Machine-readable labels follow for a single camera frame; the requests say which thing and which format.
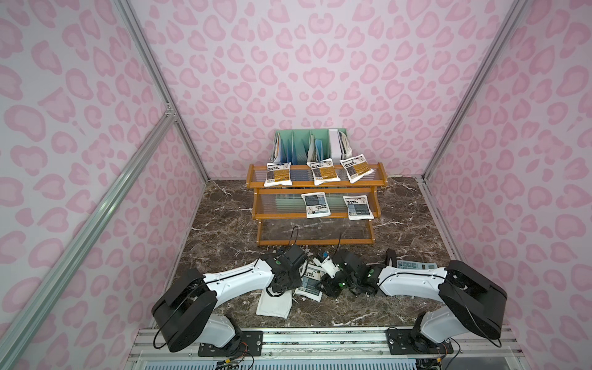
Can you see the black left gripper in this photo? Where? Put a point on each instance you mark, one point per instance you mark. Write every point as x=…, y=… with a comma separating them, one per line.
x=303, y=267

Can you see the plain white bag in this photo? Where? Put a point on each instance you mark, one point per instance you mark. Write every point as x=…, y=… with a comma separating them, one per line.
x=279, y=306

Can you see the yellow coffee bag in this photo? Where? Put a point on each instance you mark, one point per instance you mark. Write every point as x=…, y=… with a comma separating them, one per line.
x=278, y=174
x=323, y=172
x=356, y=168

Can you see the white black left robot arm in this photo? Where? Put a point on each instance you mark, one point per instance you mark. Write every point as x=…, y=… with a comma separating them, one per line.
x=184, y=314

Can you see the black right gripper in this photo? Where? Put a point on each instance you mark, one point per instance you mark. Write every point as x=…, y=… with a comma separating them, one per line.
x=336, y=275

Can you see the blue coffee bag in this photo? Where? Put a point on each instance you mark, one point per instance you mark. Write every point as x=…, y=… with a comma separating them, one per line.
x=316, y=205
x=310, y=280
x=358, y=208

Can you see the light blue calculator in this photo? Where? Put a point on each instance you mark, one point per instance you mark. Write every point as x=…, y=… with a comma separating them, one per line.
x=413, y=265

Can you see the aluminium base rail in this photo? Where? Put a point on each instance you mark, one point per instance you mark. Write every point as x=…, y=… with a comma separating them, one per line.
x=329, y=348

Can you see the orange wooden three-tier shelf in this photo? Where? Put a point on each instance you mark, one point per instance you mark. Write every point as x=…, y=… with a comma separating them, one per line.
x=281, y=216

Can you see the white binder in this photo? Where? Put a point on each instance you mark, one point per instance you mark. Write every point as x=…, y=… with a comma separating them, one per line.
x=335, y=145

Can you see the green file organizer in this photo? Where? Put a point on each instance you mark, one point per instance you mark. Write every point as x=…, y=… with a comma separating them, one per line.
x=300, y=146

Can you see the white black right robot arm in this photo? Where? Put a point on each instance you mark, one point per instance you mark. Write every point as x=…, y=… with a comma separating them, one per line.
x=470, y=301

